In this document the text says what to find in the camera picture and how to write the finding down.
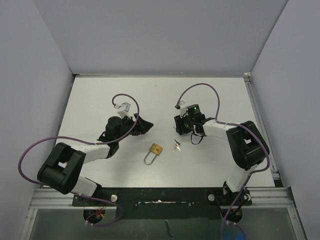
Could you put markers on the large brass padlock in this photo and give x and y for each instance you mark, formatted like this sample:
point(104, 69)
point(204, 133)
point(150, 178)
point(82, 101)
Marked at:
point(156, 150)

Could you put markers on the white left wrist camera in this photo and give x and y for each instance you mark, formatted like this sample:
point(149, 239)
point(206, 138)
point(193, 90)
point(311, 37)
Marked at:
point(123, 109)

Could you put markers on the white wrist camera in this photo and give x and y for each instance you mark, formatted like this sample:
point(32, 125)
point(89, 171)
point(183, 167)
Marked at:
point(123, 109)
point(182, 106)

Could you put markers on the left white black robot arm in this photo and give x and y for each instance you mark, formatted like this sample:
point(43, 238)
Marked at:
point(61, 170)

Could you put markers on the silver key bunch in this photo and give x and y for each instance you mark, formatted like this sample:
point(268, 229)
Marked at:
point(176, 146)

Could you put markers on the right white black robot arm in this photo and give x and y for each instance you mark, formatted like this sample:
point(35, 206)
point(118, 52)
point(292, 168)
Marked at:
point(248, 148)

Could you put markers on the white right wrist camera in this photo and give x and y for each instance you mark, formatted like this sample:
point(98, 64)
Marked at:
point(182, 106)

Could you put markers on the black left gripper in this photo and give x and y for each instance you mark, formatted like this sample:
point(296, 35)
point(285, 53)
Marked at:
point(141, 127)

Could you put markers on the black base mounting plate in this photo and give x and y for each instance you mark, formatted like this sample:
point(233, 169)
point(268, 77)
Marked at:
point(155, 203)

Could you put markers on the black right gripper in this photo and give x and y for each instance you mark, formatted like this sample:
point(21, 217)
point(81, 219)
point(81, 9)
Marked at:
point(180, 128)

